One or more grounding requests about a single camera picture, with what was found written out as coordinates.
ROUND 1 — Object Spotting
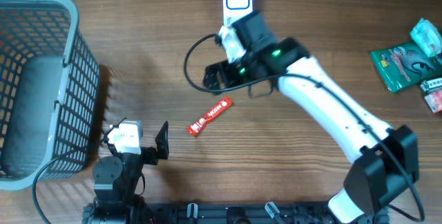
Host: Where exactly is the light green wipes packet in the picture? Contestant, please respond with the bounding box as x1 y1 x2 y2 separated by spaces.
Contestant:
410 18 441 57

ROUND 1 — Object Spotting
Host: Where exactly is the red Nescafe stick sachet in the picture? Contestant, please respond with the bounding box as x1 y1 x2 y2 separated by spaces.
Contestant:
187 97 233 136

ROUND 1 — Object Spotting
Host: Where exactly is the pink Kleenex tissue pack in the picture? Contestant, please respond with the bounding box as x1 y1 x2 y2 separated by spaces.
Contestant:
424 89 442 113

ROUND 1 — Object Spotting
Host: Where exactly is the green 3M gloves packet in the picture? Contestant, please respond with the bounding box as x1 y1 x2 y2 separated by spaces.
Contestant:
369 41 441 93

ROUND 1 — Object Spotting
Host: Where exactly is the grey plastic shopping basket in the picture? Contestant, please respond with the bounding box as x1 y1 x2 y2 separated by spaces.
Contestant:
1 0 100 191

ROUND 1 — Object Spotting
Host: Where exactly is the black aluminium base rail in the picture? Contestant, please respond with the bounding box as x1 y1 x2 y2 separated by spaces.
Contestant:
81 201 390 224

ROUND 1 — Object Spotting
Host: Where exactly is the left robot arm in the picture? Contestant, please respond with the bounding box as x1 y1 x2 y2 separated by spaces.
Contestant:
82 119 169 223

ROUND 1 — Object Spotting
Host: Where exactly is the white green box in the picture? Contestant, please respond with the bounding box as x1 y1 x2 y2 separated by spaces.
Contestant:
420 77 442 95

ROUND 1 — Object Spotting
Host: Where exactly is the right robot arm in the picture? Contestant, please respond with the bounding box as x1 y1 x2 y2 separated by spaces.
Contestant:
215 11 419 223

